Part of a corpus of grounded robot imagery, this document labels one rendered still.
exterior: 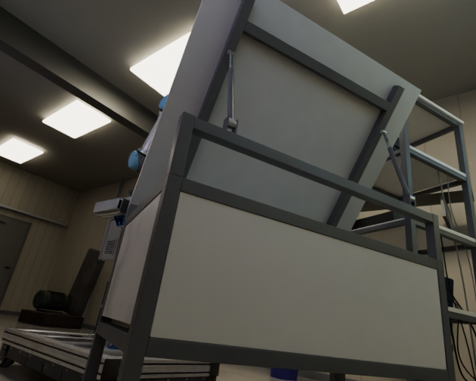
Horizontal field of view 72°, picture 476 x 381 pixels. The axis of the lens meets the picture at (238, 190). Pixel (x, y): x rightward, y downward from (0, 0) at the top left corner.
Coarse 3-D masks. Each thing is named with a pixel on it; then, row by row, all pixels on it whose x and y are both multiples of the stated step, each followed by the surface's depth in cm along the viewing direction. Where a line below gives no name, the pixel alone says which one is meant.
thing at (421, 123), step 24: (408, 120) 216; (432, 120) 213; (456, 120) 210; (408, 144) 176; (456, 144) 208; (384, 168) 200; (408, 168) 170; (432, 168) 192; (384, 192) 228; (432, 192) 216; (384, 240) 201; (408, 240) 157; (456, 240) 175; (456, 312) 156
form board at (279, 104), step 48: (240, 0) 129; (192, 48) 129; (240, 48) 135; (336, 48) 148; (192, 96) 135; (240, 96) 141; (288, 96) 148; (336, 96) 156; (384, 96) 164; (288, 144) 156; (336, 144) 164; (384, 144) 173; (144, 192) 142; (240, 192) 156; (288, 192) 164; (336, 192) 173
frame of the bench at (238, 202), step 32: (160, 192) 91; (192, 192) 89; (224, 192) 94; (160, 224) 83; (288, 224) 102; (320, 224) 108; (160, 256) 80; (416, 256) 128; (448, 320) 126; (96, 352) 116; (128, 352) 71; (160, 352) 74; (192, 352) 78; (224, 352) 81; (256, 352) 85; (288, 352) 90; (448, 352) 121
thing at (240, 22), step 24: (240, 24) 128; (288, 48) 137; (216, 72) 132; (336, 72) 147; (216, 96) 134; (360, 96) 156; (384, 120) 164; (192, 144) 137; (360, 168) 168; (336, 216) 173
